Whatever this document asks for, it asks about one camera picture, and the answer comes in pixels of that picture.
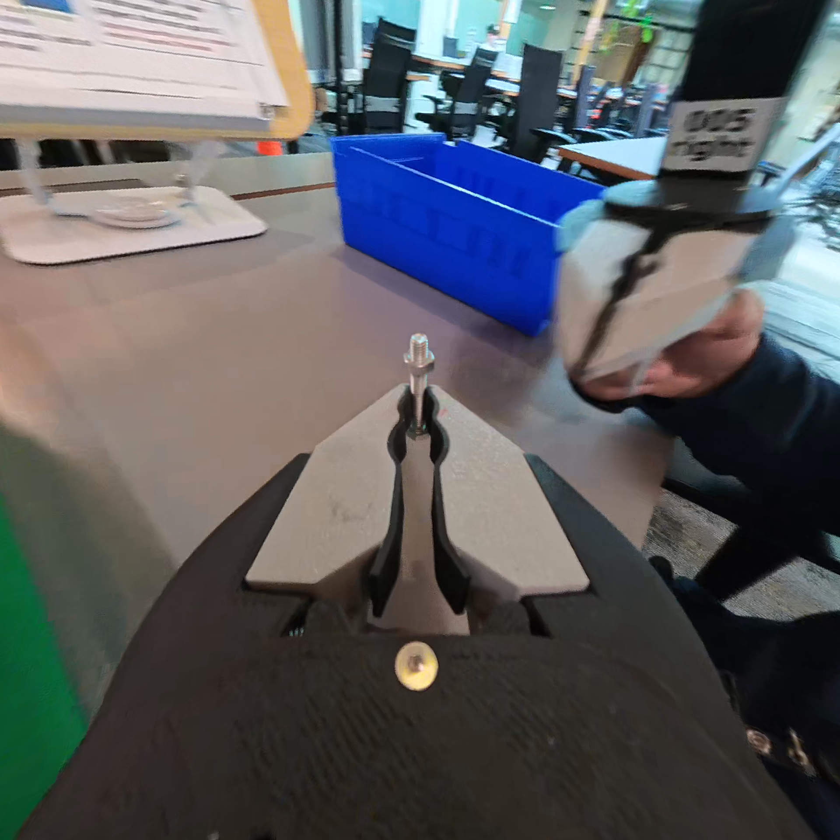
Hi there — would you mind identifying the person's right forearm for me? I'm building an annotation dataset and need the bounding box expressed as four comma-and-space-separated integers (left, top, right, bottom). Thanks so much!
613, 335, 840, 526

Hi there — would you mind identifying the green plastic bin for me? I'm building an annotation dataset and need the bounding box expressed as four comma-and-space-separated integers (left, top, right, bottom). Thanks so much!
0, 492, 89, 840

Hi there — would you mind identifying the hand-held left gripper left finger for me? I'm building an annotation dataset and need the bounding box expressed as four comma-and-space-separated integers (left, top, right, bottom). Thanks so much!
244, 384, 408, 621

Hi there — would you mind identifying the instruction sheet on stand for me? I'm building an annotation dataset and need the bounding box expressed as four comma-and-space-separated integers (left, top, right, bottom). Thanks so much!
0, 0, 316, 265

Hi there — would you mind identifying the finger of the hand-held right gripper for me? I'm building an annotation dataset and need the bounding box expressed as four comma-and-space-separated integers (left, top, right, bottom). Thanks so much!
586, 228, 757, 385
556, 218, 648, 371

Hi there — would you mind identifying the green hanging plant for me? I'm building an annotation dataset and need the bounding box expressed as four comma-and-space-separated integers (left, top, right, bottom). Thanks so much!
600, 0, 657, 47

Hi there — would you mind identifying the black mesh armrest chair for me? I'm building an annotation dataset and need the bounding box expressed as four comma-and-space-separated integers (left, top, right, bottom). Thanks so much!
663, 476, 840, 601

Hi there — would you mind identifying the white top desk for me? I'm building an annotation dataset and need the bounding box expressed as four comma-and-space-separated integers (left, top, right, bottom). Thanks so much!
558, 134, 670, 185

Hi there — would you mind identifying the row of black office chairs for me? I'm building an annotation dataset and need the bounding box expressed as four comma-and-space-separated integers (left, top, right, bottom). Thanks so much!
357, 16, 664, 165

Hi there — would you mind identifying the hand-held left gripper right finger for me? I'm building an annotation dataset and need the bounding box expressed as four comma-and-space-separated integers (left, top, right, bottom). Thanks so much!
427, 386, 592, 616

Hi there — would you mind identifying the person's right hand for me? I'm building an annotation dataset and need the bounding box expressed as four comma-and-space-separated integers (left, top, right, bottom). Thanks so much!
574, 287, 767, 403

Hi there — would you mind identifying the person's dark clothing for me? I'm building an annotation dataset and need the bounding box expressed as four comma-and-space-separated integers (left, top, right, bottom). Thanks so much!
650, 558, 840, 840

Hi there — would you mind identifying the blue plastic bin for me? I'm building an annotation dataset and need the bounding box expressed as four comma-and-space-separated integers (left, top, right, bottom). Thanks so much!
330, 133, 606, 337

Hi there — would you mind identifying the silver hex bolt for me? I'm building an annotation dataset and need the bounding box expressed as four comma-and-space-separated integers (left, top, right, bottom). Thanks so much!
402, 332, 435, 439

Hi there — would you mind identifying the round dark badge reel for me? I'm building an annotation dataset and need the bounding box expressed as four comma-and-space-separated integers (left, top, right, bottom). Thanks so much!
745, 725, 821, 775

